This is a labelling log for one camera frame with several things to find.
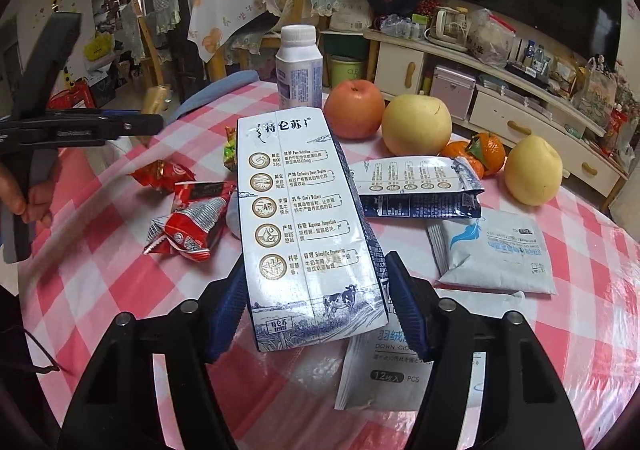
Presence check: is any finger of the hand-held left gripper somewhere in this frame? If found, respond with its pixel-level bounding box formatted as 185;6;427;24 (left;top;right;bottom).
102;109;165;137

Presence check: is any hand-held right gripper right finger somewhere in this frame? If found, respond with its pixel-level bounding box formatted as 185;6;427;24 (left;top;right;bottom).
384;251;586;450

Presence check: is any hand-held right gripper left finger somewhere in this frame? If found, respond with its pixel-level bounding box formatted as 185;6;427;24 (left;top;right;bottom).
57;260;251;450

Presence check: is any grey wet wipes pack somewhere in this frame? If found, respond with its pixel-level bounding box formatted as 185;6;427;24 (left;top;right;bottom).
427;208;557;296

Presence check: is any tall white milk carton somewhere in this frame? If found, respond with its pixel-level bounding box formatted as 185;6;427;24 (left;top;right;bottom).
235;106;388;353

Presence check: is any person's left hand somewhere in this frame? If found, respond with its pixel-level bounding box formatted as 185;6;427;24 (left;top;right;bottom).
0;162;57;228

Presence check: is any red box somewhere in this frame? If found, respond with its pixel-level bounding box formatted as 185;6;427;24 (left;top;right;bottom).
47;80;96;110

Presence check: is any red candy wrapper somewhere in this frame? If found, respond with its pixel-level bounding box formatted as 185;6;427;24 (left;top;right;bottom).
131;160;197;193

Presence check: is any flat white sachet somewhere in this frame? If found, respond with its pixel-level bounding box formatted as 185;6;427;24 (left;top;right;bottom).
334;325;431;413

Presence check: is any plain wooden chair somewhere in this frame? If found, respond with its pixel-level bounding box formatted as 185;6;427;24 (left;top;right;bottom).
131;0;167;87

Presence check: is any blue chair back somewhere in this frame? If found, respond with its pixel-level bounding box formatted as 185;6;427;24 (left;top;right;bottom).
165;70;261;123

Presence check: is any dark red snack wrapper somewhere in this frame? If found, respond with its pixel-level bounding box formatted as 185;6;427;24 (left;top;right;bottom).
172;181;237;216

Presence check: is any red silver snack wrapper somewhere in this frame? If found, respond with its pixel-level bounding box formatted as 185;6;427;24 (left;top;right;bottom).
145;197;231;261

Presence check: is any green candy wrapper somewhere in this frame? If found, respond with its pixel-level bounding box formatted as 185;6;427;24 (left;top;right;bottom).
222;126;240;172

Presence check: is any pink checked tablecloth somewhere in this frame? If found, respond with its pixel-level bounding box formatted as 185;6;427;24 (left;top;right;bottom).
20;80;640;450

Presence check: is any flattened white blue milk carton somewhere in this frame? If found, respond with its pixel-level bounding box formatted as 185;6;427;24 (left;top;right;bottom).
347;156;486;220

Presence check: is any orange print white cloth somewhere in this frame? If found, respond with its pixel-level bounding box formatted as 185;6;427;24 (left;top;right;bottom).
187;0;281;66

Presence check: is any orange tangerine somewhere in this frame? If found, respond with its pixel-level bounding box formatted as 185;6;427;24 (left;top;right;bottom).
470;131;507;176
440;140;485;179

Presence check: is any white plastic bottle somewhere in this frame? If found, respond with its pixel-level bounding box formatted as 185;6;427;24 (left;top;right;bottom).
276;25;323;111

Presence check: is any yellow pear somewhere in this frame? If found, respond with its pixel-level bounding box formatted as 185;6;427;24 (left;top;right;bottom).
504;135;564;207
382;94;452;157

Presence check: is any red apple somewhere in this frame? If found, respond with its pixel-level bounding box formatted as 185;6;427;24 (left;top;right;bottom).
322;79;387;140

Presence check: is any green plastic bucket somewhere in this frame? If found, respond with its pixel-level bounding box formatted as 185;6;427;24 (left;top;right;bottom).
327;55;365;92

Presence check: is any cream television cabinet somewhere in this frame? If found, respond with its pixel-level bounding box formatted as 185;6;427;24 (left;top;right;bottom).
362;27;631;213

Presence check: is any silver metal case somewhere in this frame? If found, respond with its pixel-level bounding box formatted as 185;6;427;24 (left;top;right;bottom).
431;64;477;121

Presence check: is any clear plastic bag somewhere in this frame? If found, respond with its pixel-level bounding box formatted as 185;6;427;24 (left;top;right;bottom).
467;9;516;68

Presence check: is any white electric kettle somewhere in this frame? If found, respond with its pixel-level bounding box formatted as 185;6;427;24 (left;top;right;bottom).
431;6;471;46

